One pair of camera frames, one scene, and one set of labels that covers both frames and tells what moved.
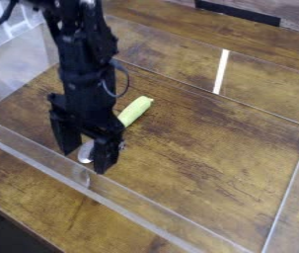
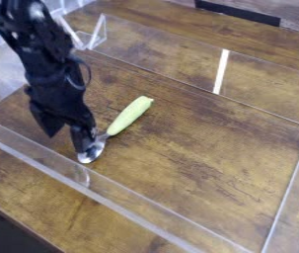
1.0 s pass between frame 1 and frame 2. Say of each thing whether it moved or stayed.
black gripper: moved
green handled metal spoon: stayed
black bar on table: stayed
